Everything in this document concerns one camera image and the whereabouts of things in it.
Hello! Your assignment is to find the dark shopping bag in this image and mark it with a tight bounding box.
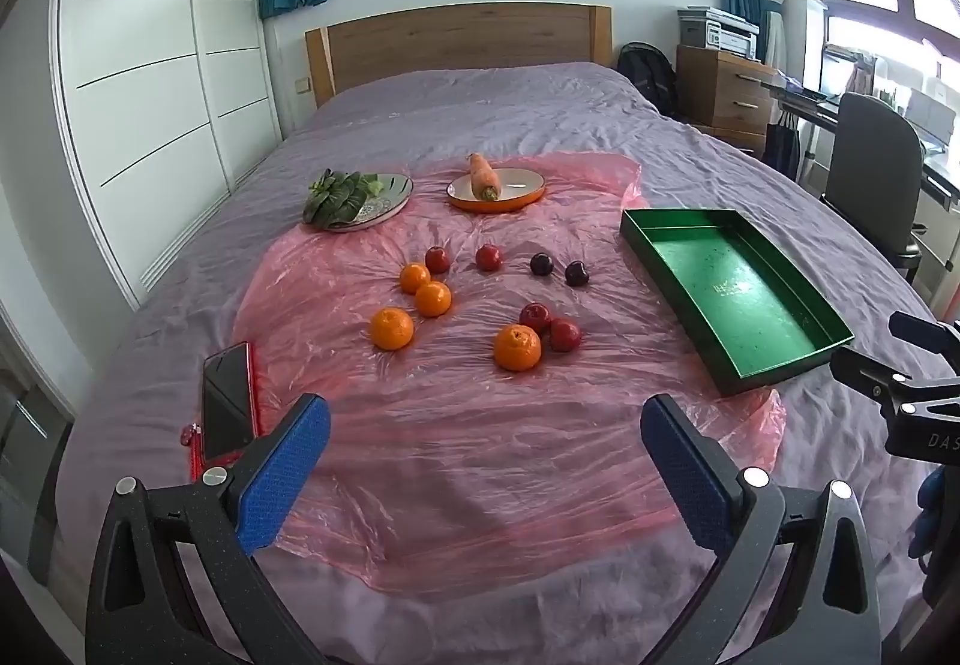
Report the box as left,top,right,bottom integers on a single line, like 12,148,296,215
765,110,803,175

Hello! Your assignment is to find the grey printer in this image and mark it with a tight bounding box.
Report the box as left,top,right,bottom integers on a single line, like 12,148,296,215
677,5,760,58

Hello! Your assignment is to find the orange oval dish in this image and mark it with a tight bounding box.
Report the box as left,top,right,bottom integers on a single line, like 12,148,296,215
447,167,548,212

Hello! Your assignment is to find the computer monitor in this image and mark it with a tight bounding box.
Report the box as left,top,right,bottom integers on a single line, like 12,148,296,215
780,0,860,100

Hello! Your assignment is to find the person's right hand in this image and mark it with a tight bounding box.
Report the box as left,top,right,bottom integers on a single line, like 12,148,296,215
910,468,947,559

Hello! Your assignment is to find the wooden drawer cabinet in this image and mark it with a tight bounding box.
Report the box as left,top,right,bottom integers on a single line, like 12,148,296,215
675,44,779,157

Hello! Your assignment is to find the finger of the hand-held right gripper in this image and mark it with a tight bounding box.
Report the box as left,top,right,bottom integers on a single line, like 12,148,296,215
889,311,960,362
829,345,960,420

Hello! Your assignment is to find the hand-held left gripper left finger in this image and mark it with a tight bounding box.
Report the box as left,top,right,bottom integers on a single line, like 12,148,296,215
86,393,332,665

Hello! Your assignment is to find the patterned grey plate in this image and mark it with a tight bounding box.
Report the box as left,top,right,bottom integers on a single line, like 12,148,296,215
322,173,414,233

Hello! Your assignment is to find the black backpack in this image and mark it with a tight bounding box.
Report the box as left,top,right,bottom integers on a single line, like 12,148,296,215
616,41,683,118

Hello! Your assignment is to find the carrot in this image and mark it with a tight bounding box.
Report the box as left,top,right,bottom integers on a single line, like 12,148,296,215
469,153,501,200

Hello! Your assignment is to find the smartphone in red case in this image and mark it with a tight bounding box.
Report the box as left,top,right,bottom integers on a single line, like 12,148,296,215
180,341,260,479

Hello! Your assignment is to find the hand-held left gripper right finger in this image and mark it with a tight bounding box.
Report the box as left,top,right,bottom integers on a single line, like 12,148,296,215
640,393,882,665

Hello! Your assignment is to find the white wardrobe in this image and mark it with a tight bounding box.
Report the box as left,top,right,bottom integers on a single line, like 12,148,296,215
49,0,282,310

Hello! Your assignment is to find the grey office chair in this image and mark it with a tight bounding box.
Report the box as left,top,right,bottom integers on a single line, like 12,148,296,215
819,91,931,276

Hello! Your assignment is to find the glass desk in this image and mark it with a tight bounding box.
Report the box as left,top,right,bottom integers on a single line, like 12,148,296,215
761,73,960,216

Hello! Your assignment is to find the pink plastic sheet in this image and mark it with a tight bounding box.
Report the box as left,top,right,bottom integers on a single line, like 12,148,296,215
232,149,787,595

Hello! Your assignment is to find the wooden headboard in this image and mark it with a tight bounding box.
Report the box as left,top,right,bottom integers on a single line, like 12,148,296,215
304,4,614,109

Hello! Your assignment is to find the green bok choy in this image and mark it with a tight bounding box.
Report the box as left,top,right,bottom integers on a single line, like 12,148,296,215
302,168,385,231

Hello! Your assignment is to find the green metal tray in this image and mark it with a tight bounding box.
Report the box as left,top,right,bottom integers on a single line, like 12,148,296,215
619,207,856,398

